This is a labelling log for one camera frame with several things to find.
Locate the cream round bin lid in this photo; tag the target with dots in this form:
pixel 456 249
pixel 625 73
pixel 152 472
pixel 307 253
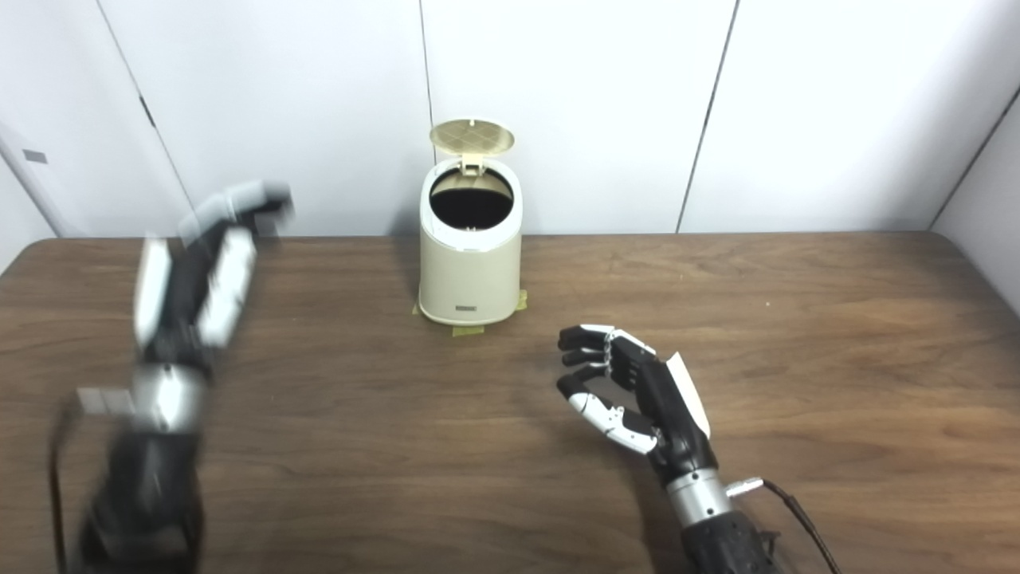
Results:
pixel 472 135

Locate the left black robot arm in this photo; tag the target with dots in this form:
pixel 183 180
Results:
pixel 151 478

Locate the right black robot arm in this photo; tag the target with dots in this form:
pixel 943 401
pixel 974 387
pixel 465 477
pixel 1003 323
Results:
pixel 705 506

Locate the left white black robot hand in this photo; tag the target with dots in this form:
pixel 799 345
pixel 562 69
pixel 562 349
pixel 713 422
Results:
pixel 187 295

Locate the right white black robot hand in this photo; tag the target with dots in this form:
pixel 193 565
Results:
pixel 665 399

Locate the cream-colored bin body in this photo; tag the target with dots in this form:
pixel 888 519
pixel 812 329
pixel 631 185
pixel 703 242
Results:
pixel 470 275

